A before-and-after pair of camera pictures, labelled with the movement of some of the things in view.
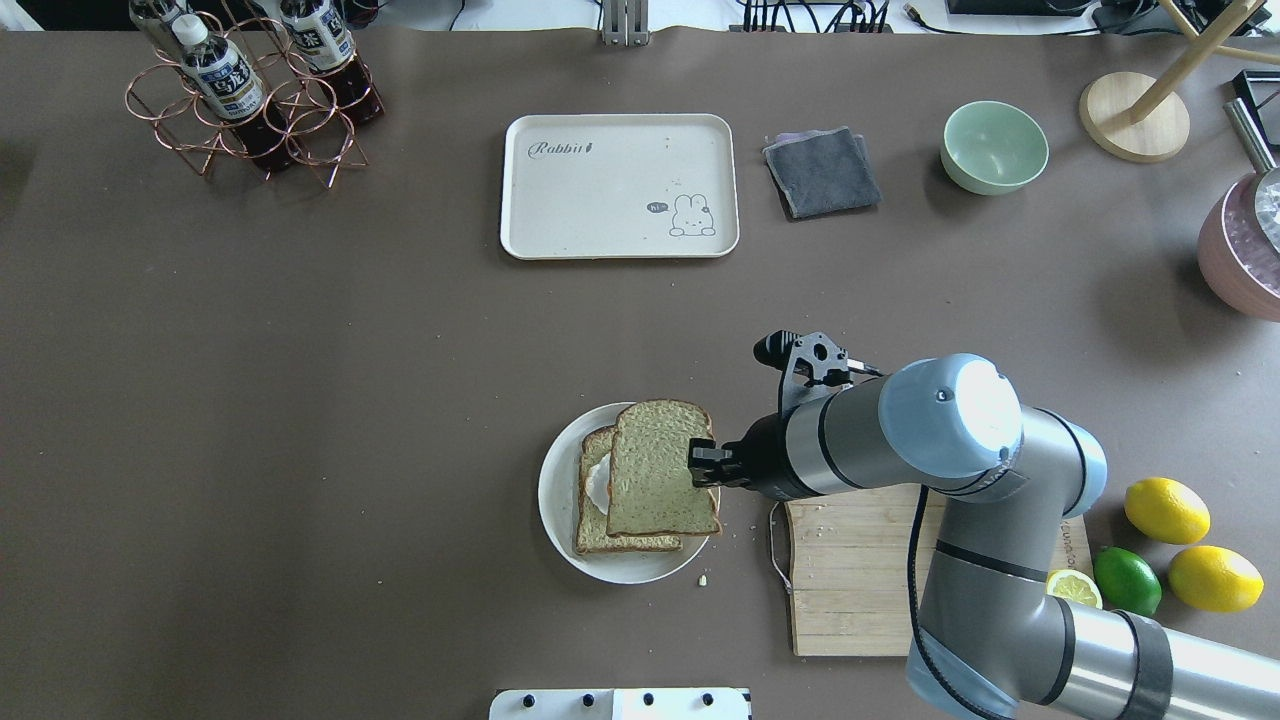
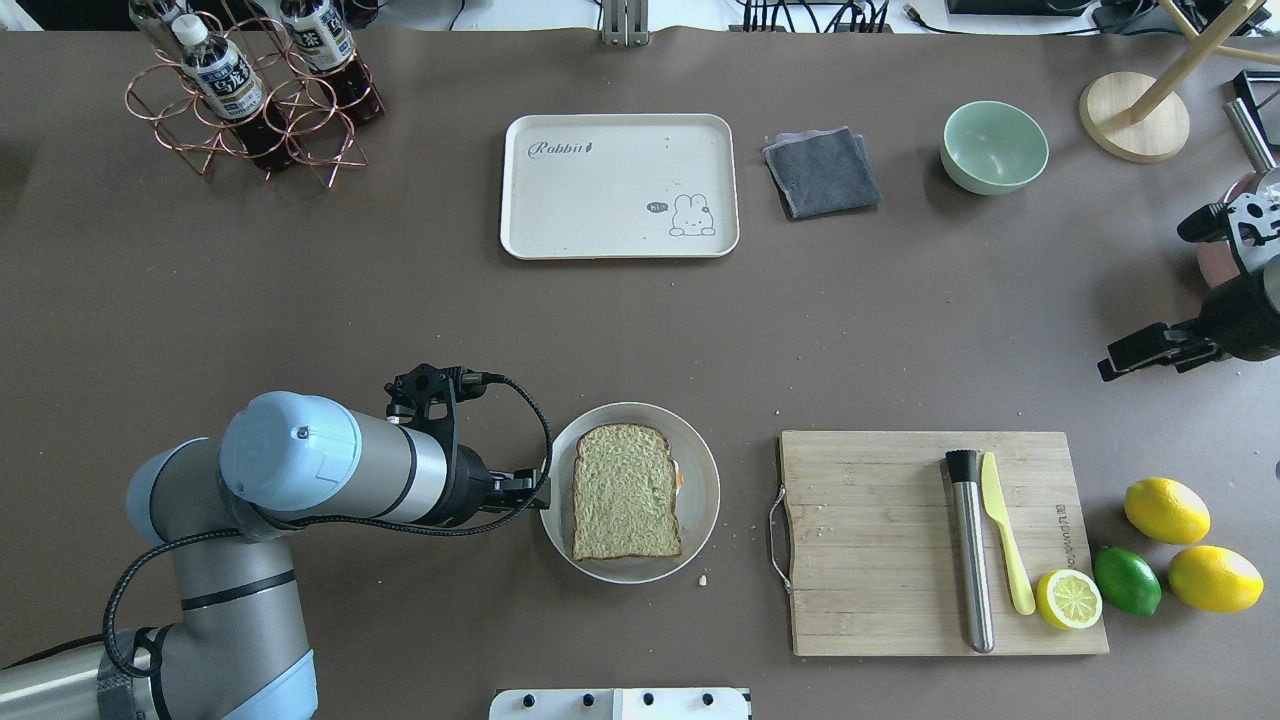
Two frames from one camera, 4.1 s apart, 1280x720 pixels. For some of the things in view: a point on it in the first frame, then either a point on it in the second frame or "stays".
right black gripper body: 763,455 to 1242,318
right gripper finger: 720,475 to 1189,364
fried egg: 597,484 to 680,479
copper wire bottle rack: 236,84 stays
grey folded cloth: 822,171 stays
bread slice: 651,489 to 624,493
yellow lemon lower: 1216,579 stays
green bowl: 991,148 stays
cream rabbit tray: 619,186 stays
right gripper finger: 704,453 to 1157,341
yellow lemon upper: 1167,510 stays
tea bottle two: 323,40 stays
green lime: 1125,580 stays
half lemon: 1075,587 stays
